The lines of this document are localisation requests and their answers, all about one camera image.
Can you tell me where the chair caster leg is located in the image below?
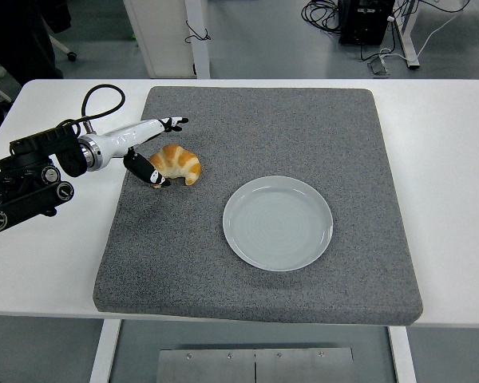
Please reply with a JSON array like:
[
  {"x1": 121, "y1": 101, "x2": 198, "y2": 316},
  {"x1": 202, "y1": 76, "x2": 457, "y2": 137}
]
[{"x1": 47, "y1": 34, "x2": 78, "y2": 62}]

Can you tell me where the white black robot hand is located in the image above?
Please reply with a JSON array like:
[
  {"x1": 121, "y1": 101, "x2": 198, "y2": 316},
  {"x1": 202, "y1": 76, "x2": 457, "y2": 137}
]
[{"x1": 97, "y1": 116, "x2": 190, "y2": 189}]

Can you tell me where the round grey plate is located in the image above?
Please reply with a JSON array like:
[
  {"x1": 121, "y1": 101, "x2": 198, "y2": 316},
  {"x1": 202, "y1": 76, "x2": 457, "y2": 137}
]
[{"x1": 222, "y1": 176, "x2": 335, "y2": 273}]

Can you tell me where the white desk leg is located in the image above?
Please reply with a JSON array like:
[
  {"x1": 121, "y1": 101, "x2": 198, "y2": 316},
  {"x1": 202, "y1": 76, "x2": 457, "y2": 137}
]
[{"x1": 393, "y1": 0, "x2": 421, "y2": 69}]

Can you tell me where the white cable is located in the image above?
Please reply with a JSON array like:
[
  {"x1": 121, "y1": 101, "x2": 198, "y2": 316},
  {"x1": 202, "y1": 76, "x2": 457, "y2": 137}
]
[{"x1": 378, "y1": 0, "x2": 472, "y2": 63}]

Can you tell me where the person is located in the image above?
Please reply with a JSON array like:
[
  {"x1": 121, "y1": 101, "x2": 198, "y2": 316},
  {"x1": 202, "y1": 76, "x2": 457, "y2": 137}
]
[{"x1": 0, "y1": 0, "x2": 73, "y2": 148}]

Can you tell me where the golden croissant bread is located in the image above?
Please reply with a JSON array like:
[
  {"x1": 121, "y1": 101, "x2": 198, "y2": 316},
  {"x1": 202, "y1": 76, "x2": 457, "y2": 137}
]
[{"x1": 148, "y1": 144, "x2": 202, "y2": 187}]

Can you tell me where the thin black floor cable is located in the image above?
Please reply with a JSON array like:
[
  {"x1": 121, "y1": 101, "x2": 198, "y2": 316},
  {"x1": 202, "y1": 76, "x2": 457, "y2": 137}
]
[{"x1": 183, "y1": 19, "x2": 212, "y2": 45}]

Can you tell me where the grey felt mat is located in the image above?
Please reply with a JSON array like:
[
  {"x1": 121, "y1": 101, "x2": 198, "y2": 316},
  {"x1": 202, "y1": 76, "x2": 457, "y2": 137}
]
[{"x1": 92, "y1": 85, "x2": 425, "y2": 326}]

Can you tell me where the white table leg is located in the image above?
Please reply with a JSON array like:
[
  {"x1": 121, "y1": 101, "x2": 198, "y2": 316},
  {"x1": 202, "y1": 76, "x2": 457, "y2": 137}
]
[
  {"x1": 88, "y1": 318, "x2": 122, "y2": 383},
  {"x1": 386, "y1": 326, "x2": 418, "y2": 383}
]

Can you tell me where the black computer tower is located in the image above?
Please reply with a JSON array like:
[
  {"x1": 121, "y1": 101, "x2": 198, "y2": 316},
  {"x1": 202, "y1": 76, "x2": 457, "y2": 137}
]
[{"x1": 338, "y1": 0, "x2": 396, "y2": 45}]

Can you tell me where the white cabinet panel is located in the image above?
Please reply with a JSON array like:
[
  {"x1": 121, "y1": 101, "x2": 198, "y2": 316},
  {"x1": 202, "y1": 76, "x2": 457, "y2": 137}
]
[{"x1": 121, "y1": 0, "x2": 212, "y2": 80}]

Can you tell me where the small grey floor socket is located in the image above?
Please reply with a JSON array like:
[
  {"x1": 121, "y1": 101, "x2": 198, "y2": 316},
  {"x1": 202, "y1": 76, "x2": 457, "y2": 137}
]
[{"x1": 366, "y1": 57, "x2": 391, "y2": 76}]

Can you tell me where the black cable bundle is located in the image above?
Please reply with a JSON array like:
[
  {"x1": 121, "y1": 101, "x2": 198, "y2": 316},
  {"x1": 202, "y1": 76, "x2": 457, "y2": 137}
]
[{"x1": 300, "y1": 0, "x2": 342, "y2": 35}]

